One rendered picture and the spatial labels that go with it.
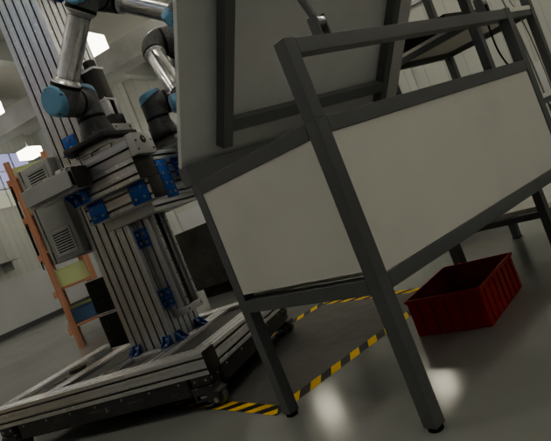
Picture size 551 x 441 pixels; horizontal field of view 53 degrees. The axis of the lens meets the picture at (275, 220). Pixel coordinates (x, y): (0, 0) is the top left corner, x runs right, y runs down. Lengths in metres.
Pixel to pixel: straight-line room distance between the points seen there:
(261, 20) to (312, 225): 0.75
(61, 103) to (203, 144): 0.68
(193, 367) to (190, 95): 1.04
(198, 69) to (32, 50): 1.26
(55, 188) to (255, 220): 1.04
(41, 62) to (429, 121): 1.81
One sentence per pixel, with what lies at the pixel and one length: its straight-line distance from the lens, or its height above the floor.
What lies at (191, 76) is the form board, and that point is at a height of 1.09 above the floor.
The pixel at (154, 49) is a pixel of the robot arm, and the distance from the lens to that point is 2.44.
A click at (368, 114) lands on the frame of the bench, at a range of 1.44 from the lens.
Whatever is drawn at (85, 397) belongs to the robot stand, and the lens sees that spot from 2.59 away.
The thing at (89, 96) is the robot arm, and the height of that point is 1.33.
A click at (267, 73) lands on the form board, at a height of 1.07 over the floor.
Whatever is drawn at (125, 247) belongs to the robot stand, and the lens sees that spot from 2.59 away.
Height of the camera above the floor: 0.66
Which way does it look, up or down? 2 degrees down
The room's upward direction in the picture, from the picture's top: 22 degrees counter-clockwise
